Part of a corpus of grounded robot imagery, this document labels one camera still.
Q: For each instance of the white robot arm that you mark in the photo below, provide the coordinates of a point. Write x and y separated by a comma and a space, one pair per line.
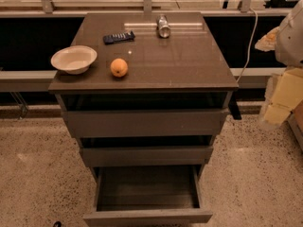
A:
289, 43

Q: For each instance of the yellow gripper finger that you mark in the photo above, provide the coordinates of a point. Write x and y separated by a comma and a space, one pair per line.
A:
283, 94
268, 41

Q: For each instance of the grey drawer cabinet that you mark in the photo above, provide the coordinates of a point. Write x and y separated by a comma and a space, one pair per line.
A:
186, 71

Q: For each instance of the grey open bottom drawer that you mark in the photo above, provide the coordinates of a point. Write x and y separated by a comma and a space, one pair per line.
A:
147, 195

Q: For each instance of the white ceramic bowl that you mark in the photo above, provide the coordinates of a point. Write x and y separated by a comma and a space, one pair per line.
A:
74, 60

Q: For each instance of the orange fruit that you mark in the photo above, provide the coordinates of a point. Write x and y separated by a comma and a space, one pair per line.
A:
119, 68

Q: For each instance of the silver metal can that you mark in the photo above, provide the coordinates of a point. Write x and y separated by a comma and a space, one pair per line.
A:
163, 26

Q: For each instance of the grey middle drawer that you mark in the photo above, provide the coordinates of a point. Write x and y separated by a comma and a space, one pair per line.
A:
145, 156

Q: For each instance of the cardboard box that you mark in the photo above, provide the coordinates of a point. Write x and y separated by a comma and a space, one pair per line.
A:
296, 123

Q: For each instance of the dark blue remote control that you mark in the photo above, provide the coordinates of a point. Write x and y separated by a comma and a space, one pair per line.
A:
119, 38

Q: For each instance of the grey top drawer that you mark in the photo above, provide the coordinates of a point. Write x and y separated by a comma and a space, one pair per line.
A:
91, 124

